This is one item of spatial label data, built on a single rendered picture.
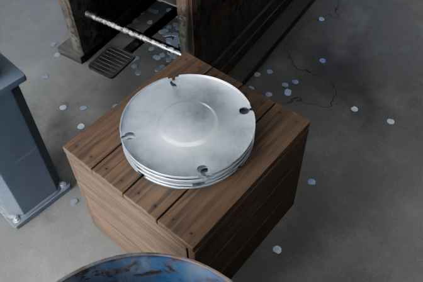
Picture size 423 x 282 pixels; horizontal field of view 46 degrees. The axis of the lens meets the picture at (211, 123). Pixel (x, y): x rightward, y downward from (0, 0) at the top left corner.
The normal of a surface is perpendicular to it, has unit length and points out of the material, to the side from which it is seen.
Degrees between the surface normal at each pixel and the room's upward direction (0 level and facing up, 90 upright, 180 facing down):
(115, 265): 88
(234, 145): 0
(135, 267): 88
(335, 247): 0
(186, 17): 90
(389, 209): 0
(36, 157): 90
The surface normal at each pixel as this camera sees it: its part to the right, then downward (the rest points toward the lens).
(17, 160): 0.73, 0.51
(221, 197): -0.02, -0.65
